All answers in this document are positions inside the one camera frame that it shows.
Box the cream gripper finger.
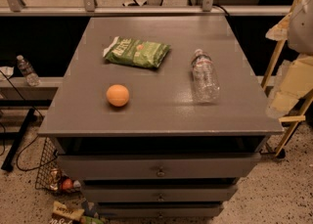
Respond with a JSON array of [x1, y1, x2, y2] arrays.
[[265, 13, 291, 41]]

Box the clear plastic water bottle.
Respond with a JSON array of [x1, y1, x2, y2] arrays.
[[191, 49, 220, 103]]

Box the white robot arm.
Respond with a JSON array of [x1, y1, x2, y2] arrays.
[[265, 0, 313, 55]]

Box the small water bottle on ledge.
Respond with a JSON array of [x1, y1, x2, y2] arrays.
[[17, 55, 40, 86]]

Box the green chip bag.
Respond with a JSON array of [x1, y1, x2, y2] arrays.
[[103, 36, 170, 68]]

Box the grey drawer cabinet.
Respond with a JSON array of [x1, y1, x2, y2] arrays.
[[40, 16, 282, 218]]

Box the orange ball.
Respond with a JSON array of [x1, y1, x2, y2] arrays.
[[106, 84, 129, 107]]

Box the snack bag on floor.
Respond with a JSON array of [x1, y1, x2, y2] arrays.
[[49, 202, 84, 224]]

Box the black table leg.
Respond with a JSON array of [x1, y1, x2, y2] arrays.
[[1, 109, 34, 172]]

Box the black cable on floor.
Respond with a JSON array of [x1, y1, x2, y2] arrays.
[[0, 69, 60, 172]]

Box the black wire basket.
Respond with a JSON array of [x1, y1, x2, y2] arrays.
[[35, 139, 81, 195]]

